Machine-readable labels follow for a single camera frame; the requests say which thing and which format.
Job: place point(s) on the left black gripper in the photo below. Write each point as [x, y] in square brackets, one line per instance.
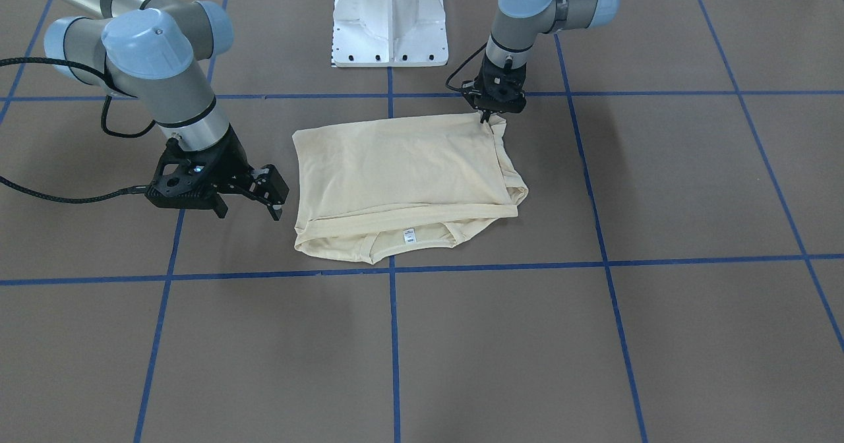
[486, 115]

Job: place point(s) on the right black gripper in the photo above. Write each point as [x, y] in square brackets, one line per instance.
[230, 158]

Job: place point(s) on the cream long-sleeve printed shirt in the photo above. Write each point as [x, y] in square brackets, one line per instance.
[373, 189]

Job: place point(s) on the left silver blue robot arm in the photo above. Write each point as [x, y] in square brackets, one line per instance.
[518, 23]

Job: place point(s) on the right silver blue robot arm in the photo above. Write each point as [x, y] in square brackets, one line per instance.
[150, 50]

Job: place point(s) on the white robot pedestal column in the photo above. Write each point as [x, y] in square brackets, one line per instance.
[389, 33]

